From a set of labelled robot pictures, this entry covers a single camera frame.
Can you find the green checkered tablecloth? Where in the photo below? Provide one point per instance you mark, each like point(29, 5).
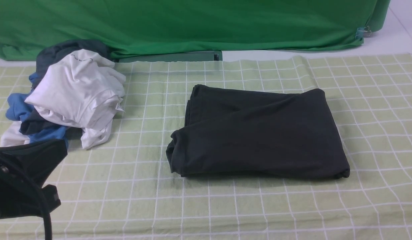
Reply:
point(124, 190)

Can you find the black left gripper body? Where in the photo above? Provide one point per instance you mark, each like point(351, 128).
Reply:
point(23, 198)

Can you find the dark gray garment in pile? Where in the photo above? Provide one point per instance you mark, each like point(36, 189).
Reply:
point(59, 50)

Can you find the dark gray long-sleeve shirt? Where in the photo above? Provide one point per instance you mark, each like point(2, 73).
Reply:
point(232, 131)

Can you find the green backdrop cloth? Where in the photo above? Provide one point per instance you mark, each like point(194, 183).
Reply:
point(147, 27)

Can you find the blue garment in pile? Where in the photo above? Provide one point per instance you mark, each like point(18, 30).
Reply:
point(19, 110)

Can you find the metal binder clip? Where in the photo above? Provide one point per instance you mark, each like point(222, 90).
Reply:
point(363, 32)

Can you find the white shirt in pile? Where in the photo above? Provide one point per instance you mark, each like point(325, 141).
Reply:
point(82, 91)

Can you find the green base bar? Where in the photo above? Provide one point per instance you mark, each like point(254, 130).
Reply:
point(210, 55)

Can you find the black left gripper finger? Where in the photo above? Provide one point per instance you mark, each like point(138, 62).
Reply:
point(35, 161)

